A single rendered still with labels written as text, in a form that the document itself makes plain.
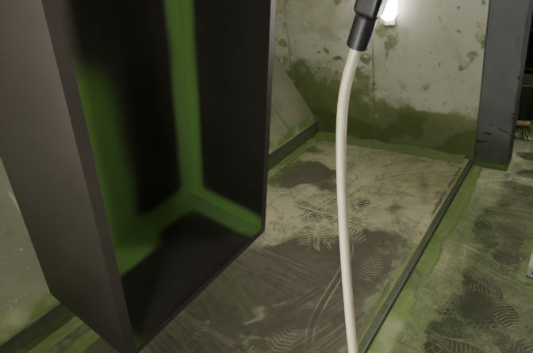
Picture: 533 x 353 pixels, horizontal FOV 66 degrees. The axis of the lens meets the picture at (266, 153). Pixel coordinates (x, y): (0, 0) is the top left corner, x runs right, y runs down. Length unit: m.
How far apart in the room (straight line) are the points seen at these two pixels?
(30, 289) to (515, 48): 2.56
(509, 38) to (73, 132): 2.24
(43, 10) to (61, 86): 0.12
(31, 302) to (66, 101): 1.34
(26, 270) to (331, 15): 2.23
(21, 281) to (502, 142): 2.54
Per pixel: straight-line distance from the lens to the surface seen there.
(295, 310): 1.77
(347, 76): 0.60
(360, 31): 0.57
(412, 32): 2.67
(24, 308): 1.97
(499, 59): 2.60
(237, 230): 1.48
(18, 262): 1.98
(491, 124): 2.72
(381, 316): 1.75
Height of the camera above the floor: 1.33
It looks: 25 degrees down
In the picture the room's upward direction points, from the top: 8 degrees counter-clockwise
